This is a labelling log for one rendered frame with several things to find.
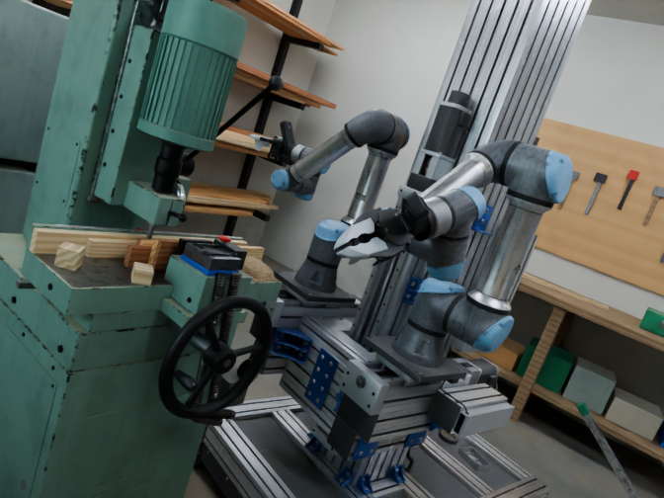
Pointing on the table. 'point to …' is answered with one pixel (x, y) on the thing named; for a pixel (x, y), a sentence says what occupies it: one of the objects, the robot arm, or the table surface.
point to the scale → (132, 230)
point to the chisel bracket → (152, 204)
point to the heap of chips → (258, 270)
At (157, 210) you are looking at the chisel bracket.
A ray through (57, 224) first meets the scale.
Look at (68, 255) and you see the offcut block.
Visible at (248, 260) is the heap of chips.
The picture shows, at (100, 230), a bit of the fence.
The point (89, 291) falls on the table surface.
